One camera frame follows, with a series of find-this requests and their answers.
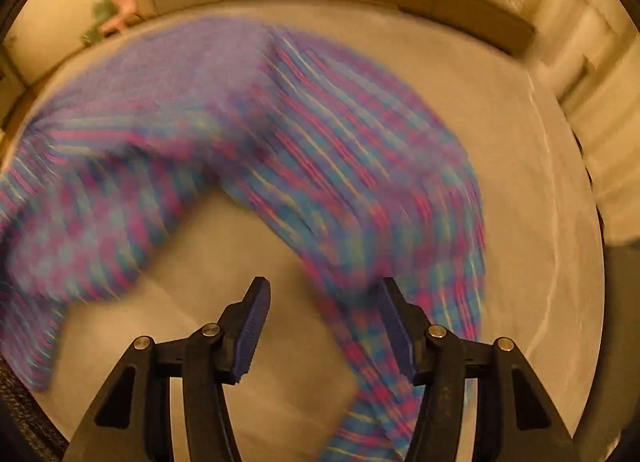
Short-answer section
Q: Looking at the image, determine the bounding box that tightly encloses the blue pink plaid shirt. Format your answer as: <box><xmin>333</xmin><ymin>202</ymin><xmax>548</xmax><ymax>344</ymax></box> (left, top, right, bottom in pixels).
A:
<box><xmin>1</xmin><ymin>16</ymin><xmax>485</xmax><ymax>461</ymax></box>

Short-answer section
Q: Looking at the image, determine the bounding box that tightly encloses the white cylindrical appliance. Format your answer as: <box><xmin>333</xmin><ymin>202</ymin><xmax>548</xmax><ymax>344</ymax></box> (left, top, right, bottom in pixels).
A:
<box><xmin>544</xmin><ymin>8</ymin><xmax>616</xmax><ymax>98</ymax></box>

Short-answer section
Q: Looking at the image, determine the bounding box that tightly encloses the green plastic child chair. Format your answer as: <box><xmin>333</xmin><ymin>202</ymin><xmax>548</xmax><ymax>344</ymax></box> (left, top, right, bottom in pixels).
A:
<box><xmin>80</xmin><ymin>0</ymin><xmax>119</xmax><ymax>47</ymax></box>

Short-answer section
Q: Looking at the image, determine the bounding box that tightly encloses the pink plastic child chair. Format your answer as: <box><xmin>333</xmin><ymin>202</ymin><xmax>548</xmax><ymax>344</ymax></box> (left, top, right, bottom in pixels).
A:
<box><xmin>98</xmin><ymin>0</ymin><xmax>157</xmax><ymax>37</ymax></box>

